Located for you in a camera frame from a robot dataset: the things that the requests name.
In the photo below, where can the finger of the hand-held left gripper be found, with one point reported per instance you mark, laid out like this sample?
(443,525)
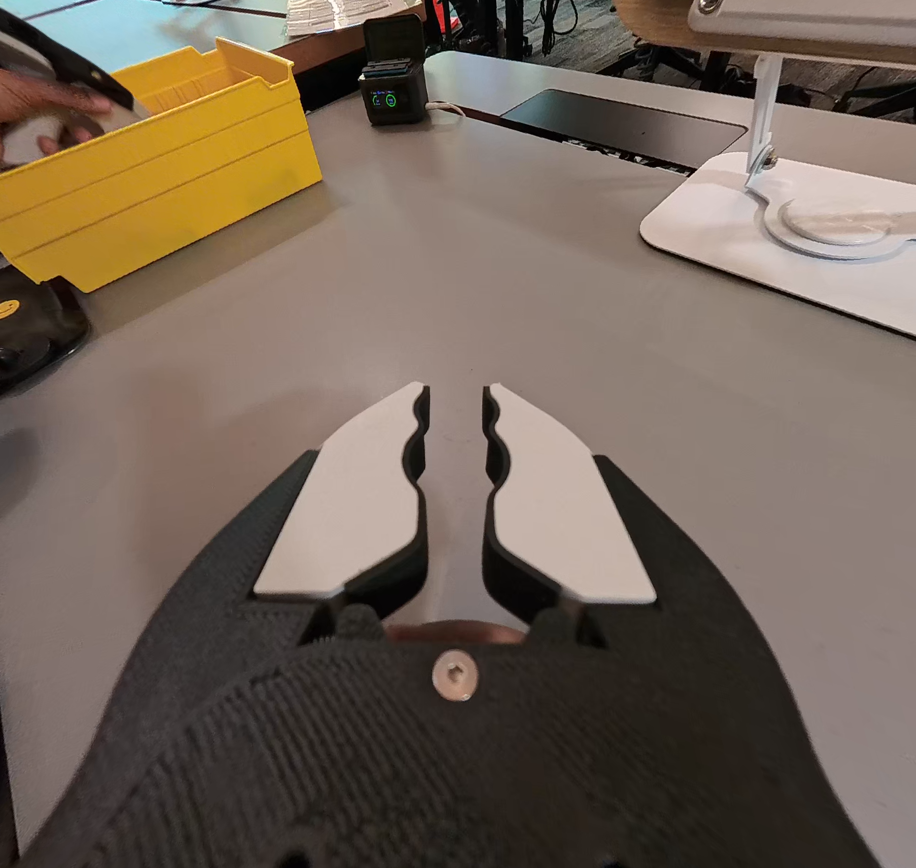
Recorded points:
(127,115)

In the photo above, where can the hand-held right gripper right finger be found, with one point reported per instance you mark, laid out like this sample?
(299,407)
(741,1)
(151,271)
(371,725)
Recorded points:
(565,517)

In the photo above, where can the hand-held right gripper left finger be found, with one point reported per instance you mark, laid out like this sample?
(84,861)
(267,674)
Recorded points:
(343,517)

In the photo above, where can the yellow storage bin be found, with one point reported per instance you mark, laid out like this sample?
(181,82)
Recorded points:
(179,167)

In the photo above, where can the person's left hand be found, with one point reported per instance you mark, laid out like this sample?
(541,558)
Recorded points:
(43,95)

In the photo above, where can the black pouch yellow smiley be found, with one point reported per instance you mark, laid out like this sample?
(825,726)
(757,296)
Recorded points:
(43,338)

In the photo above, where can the stack of clear sheets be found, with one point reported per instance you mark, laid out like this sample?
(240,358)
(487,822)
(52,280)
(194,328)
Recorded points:
(343,9)

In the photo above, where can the black battery charger case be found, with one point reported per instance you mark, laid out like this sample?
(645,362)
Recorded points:
(401,45)

